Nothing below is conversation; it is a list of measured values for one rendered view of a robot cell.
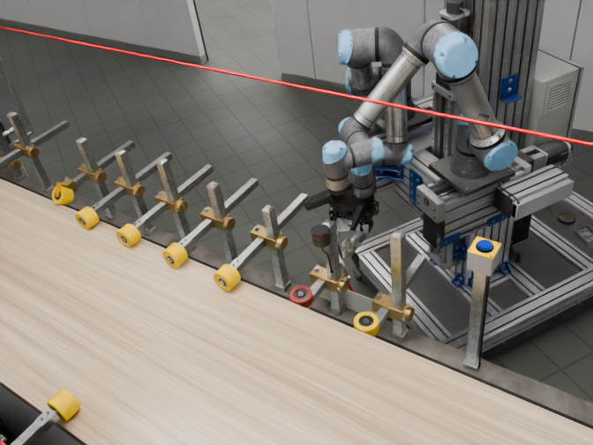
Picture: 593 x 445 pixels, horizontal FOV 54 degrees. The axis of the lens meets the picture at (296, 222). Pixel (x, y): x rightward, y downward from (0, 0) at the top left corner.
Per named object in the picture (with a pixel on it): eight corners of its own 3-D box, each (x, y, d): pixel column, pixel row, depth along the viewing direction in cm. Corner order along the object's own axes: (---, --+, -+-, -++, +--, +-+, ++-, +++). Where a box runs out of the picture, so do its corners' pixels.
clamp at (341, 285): (318, 274, 215) (317, 264, 212) (349, 286, 209) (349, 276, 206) (310, 283, 212) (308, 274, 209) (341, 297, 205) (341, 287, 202)
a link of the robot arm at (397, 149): (410, 23, 204) (412, 160, 221) (379, 26, 206) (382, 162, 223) (411, 25, 193) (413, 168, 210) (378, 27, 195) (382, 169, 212)
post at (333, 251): (337, 314, 222) (326, 216, 192) (345, 318, 221) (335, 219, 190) (333, 320, 220) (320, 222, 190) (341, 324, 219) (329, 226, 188)
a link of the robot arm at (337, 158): (351, 147, 178) (325, 154, 177) (354, 177, 185) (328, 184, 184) (344, 135, 184) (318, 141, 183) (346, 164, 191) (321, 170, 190)
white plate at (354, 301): (319, 295, 224) (317, 276, 217) (380, 320, 211) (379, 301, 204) (319, 296, 223) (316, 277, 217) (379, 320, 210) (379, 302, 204)
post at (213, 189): (236, 272, 247) (212, 179, 217) (243, 275, 245) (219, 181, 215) (230, 277, 245) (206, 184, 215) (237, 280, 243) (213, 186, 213)
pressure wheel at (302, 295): (301, 304, 208) (296, 281, 201) (319, 312, 205) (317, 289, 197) (288, 319, 204) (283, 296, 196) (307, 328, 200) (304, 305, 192)
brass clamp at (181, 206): (167, 199, 247) (163, 189, 244) (190, 207, 240) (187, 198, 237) (156, 207, 243) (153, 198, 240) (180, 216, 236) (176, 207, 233)
